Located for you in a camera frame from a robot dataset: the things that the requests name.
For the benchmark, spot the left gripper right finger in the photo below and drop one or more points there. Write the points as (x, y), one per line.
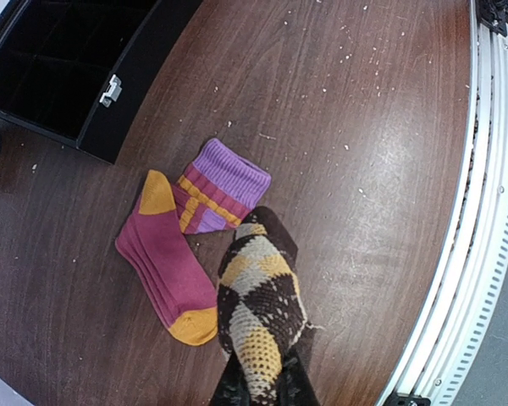
(294, 387)

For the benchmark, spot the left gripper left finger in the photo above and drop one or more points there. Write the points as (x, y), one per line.
(232, 389)

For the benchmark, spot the black tan argyle sock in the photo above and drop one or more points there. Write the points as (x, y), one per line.
(261, 316)

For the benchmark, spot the maroon orange-toed sock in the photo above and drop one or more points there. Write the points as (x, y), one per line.
(180, 291)

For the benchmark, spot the purple orange striped sock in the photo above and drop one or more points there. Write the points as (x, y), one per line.
(217, 190)

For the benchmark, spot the black display case glass lid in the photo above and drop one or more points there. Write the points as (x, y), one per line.
(77, 71)

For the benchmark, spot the aluminium front rail frame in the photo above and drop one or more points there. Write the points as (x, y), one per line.
(473, 262)

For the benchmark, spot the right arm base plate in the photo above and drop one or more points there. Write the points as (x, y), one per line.
(494, 15)

